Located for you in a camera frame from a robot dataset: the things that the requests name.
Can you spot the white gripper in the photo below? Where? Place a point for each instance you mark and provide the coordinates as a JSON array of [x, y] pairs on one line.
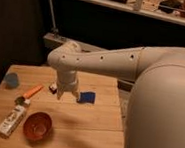
[[67, 81]]

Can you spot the red-brown ceramic bowl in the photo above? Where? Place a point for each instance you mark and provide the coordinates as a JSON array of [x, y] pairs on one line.
[[37, 126]]

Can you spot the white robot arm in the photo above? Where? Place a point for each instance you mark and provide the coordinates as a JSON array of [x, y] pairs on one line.
[[156, 107]]

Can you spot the blue sponge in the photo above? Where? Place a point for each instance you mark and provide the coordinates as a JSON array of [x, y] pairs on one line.
[[87, 97]]

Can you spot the orange marker pen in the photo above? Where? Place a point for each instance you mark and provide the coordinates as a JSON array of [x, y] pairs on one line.
[[31, 92]]

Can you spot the blue plastic cup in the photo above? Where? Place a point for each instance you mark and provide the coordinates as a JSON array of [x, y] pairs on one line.
[[11, 80]]

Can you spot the white rectangular box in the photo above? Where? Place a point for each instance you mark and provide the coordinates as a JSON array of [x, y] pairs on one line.
[[12, 120]]

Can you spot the metal stand pole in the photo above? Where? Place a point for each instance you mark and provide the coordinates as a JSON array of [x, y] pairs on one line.
[[55, 30]]

